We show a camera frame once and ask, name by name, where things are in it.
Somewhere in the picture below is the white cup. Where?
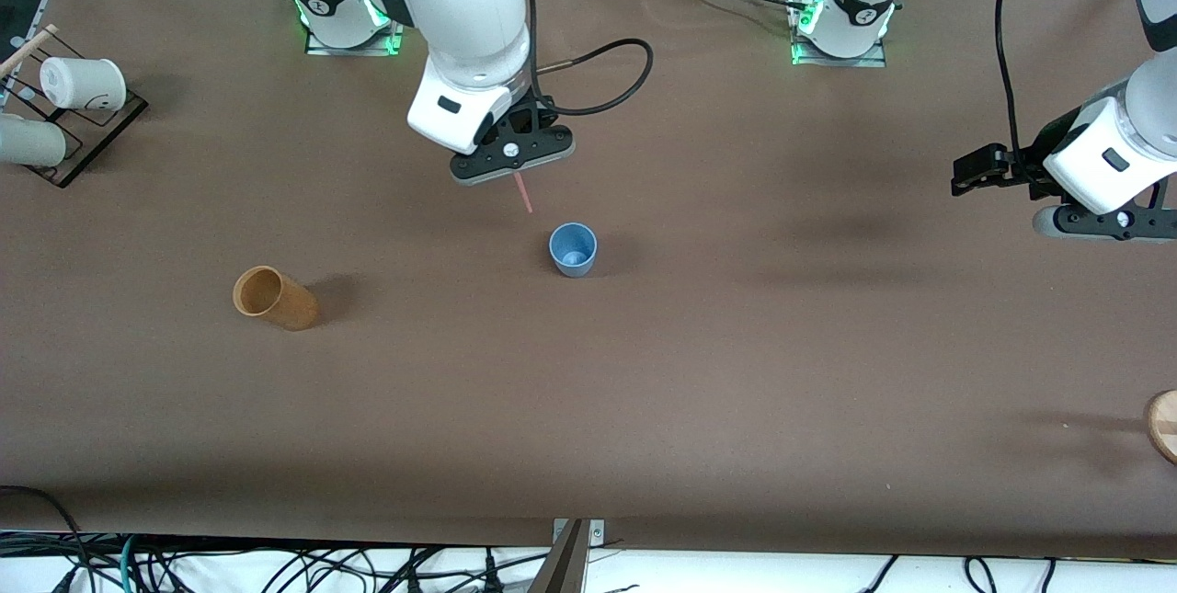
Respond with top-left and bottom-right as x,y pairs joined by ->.
40,57 -> 128,112

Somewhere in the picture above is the blue cup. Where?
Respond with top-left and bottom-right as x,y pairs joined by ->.
549,222 -> 599,279

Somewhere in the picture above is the metal table bracket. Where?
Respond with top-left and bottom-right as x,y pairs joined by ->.
552,519 -> 606,550

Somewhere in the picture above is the green floor cable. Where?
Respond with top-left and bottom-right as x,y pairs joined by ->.
118,533 -> 142,593

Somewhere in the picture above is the black cup rack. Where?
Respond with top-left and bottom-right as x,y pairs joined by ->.
0,51 -> 149,189

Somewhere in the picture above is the dark stand post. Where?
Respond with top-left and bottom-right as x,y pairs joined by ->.
529,519 -> 589,593

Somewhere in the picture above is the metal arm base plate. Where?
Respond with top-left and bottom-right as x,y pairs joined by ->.
303,0 -> 406,57
789,0 -> 888,69

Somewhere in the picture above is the pale grey cup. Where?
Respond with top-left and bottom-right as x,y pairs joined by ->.
0,113 -> 68,168

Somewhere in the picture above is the round wooden disc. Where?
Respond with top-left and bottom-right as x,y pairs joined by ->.
1146,390 -> 1177,465

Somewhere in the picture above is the brown cup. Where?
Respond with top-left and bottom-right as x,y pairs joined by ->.
233,266 -> 320,332

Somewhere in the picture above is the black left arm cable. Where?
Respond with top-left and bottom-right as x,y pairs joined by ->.
995,0 -> 1046,186

